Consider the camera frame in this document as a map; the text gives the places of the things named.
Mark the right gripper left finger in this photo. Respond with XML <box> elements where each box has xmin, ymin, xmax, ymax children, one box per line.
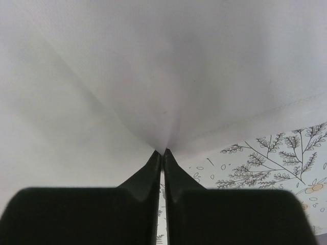
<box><xmin>1</xmin><ymin>152</ymin><xmax>161</xmax><ymax>244</ymax></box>

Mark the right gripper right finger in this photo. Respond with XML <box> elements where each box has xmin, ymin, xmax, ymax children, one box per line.
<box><xmin>163</xmin><ymin>150</ymin><xmax>317</xmax><ymax>245</ymax></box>

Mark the white t shirt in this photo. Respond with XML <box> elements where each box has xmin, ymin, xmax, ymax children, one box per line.
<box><xmin>0</xmin><ymin>0</ymin><xmax>327</xmax><ymax>191</ymax></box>

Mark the floral patterned table mat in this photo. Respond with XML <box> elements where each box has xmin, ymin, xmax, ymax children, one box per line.
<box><xmin>156</xmin><ymin>123</ymin><xmax>326</xmax><ymax>244</ymax></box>

